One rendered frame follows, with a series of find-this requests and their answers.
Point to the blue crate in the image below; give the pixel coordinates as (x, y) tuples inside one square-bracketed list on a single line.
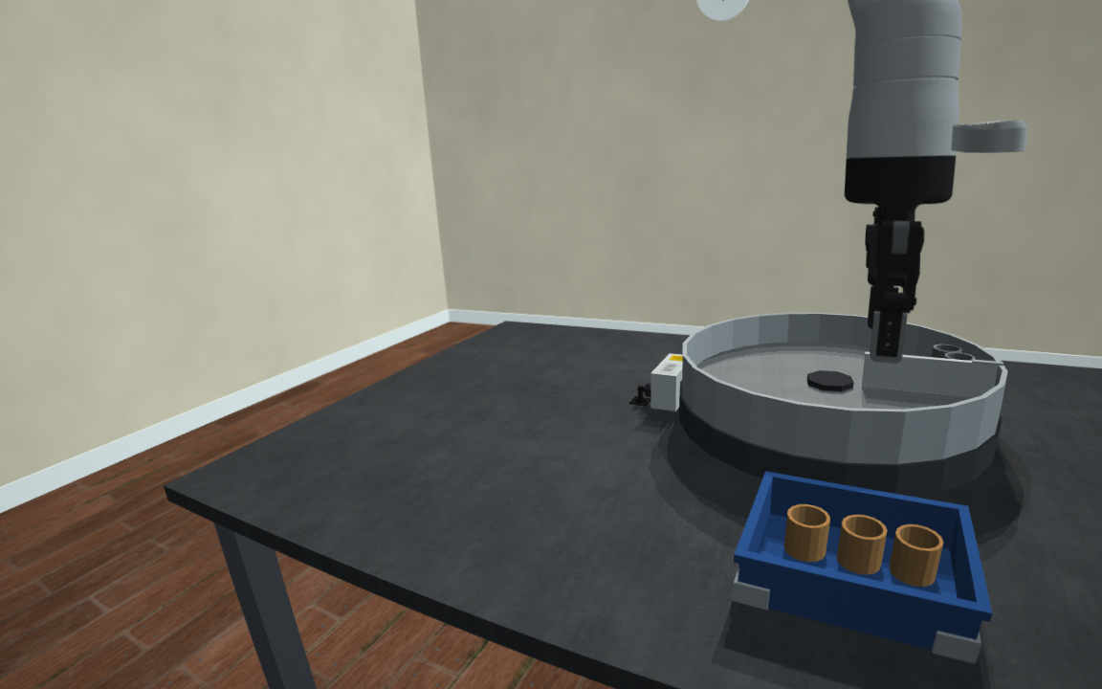
[(941, 621)]

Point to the bronze bushing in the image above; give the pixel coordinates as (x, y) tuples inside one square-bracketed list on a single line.
[(806, 541), (912, 564), (858, 552)]

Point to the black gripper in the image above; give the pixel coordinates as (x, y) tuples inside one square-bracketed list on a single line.
[(898, 185)]

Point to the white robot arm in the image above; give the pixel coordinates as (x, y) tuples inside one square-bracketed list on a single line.
[(905, 100)]

